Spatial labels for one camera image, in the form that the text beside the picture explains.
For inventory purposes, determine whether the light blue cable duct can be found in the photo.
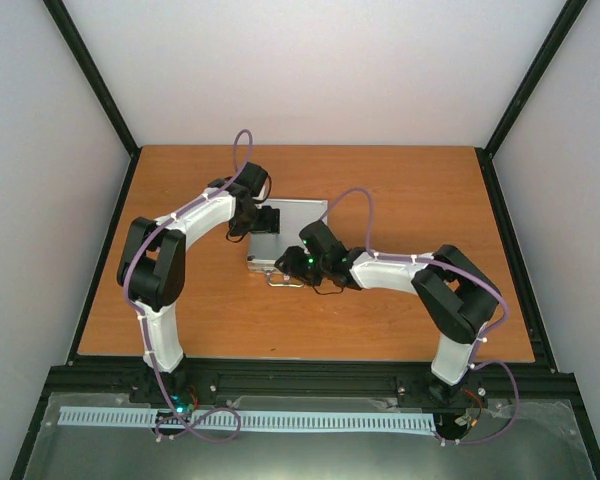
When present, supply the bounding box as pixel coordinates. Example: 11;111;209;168
57;406;436;436

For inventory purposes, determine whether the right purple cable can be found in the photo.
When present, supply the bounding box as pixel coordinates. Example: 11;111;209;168
318;187;521;447

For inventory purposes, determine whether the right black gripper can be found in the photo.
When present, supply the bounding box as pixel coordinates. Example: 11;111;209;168
277;244;329;286

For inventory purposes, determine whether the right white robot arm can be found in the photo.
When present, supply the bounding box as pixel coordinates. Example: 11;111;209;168
275;220;509;405

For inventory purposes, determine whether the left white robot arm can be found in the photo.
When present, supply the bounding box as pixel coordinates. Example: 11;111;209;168
116;162;280;403

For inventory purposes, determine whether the black aluminium frame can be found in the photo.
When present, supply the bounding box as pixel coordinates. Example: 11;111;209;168
11;1;600;479

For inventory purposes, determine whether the aluminium poker case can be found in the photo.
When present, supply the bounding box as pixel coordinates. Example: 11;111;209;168
246;199;328;288

